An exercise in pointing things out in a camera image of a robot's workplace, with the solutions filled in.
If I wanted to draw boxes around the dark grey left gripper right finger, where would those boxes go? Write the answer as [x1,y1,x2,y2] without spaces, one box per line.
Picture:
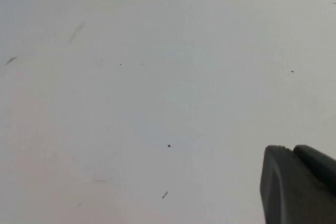
[293,144,336,198]

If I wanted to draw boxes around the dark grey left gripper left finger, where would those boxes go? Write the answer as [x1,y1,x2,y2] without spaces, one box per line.
[259,144,336,224]

